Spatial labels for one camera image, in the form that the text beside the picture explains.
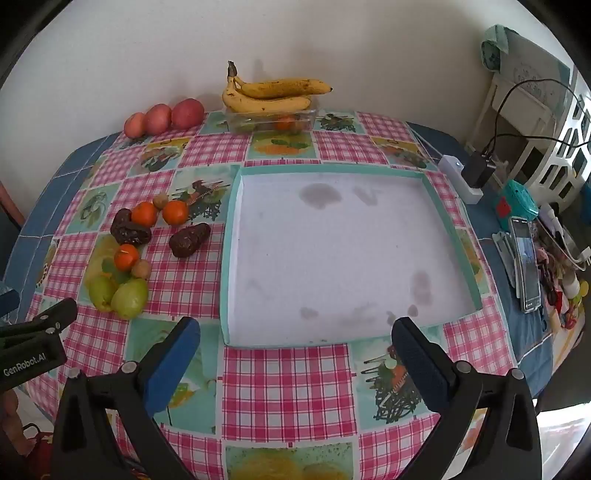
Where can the large green mango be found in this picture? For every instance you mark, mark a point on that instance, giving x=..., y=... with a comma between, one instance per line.
x=130, y=298

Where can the white printed box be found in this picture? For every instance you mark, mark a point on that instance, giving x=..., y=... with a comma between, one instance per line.
x=540, y=64

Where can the teal plastic device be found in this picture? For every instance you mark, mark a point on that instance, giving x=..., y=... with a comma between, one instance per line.
x=517, y=205

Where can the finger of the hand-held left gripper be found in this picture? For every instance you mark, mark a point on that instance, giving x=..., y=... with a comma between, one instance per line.
x=57, y=316

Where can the white shelf rack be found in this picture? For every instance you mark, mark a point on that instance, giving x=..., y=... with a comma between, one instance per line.
x=568, y=157

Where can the teal cloth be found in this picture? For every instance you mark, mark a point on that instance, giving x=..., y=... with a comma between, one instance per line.
x=494, y=48

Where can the small brown potato lower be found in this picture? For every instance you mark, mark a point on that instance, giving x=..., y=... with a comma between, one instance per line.
x=141, y=269

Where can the tangerine in plastic container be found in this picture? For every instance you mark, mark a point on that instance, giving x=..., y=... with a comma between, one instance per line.
x=285, y=123

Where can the orange tangerine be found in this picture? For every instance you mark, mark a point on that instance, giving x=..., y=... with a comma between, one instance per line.
x=144, y=213
x=126, y=257
x=176, y=212

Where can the dark brown wrinkled avocado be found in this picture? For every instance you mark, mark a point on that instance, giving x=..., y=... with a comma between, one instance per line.
x=139, y=237
x=121, y=221
x=189, y=239

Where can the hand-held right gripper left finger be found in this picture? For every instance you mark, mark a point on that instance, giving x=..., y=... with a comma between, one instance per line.
x=171, y=364

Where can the small brown potato upper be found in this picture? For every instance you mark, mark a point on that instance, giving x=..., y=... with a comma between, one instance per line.
x=160, y=201

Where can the white tray with teal rim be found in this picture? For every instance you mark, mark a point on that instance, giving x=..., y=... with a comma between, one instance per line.
x=341, y=258

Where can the pile of colourful small items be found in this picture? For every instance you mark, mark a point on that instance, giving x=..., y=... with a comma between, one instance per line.
x=563, y=286

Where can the clear plastic container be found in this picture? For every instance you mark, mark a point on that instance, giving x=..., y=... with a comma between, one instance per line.
x=305, y=121

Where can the white power strip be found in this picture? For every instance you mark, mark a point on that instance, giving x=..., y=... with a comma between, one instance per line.
x=455, y=171

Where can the small brown potato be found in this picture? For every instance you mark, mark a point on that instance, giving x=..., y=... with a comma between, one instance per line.
x=160, y=201
x=141, y=269

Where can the red potato right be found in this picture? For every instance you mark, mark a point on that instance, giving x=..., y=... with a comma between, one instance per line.
x=187, y=113

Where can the checked fruit print tablecloth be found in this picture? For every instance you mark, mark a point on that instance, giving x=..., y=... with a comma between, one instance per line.
x=286, y=383

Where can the smartphone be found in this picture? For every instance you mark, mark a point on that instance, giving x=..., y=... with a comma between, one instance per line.
x=525, y=263

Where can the yellow spotted banana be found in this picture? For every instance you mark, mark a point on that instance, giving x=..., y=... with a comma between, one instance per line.
x=286, y=86
x=268, y=105

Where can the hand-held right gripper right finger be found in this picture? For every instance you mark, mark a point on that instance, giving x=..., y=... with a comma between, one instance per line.
x=418, y=364

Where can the red potato left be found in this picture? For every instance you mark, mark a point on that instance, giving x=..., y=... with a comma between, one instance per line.
x=134, y=125

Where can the red potato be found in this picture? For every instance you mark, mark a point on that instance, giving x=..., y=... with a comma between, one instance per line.
x=158, y=119
x=187, y=113
x=134, y=125

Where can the person's left hand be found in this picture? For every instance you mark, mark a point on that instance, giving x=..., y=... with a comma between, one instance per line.
x=9, y=417

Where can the red potato middle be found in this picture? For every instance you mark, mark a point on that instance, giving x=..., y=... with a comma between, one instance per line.
x=158, y=119

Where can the green fruit in plastic container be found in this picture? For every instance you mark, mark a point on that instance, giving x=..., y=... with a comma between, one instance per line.
x=244, y=125

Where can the black charger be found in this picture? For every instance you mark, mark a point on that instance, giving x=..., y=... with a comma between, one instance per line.
x=478, y=173

